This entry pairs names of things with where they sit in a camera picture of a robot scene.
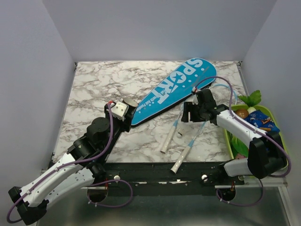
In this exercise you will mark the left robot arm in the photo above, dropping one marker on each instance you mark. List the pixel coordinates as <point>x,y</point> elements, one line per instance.
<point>80,166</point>

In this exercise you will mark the badminton racket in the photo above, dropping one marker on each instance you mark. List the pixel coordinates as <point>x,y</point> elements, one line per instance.
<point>188,148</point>
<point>170,135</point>

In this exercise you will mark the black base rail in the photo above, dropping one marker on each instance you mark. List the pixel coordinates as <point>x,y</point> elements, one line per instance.
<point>157,179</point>

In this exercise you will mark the black shuttlecock tube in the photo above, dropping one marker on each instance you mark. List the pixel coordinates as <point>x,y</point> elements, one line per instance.
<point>132,105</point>

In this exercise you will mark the brown toy mushroom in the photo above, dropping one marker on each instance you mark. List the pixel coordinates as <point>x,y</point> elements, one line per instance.
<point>242,113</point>

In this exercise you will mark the blue snack bag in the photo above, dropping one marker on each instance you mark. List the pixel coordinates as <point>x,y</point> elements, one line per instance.
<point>261,121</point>

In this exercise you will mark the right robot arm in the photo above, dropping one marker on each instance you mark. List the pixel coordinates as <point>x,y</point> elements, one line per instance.
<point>266,153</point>

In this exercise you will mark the white feather shuttlecock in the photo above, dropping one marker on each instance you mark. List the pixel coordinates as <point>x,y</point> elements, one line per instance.
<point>180,133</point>

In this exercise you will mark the purple toy onion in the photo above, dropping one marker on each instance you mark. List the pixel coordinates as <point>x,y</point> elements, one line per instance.
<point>239,156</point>

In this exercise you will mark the green toy leaf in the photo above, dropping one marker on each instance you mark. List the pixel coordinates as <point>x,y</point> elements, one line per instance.
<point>252,100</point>

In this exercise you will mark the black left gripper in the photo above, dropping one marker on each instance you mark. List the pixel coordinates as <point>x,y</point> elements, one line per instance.
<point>125,126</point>

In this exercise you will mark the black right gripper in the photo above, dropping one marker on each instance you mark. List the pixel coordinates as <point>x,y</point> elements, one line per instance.
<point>188,107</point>

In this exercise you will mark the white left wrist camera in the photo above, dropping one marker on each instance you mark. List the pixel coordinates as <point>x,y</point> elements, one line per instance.
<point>119,110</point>

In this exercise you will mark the blue racket bag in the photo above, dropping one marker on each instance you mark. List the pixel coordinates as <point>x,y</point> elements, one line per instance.
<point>175,88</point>

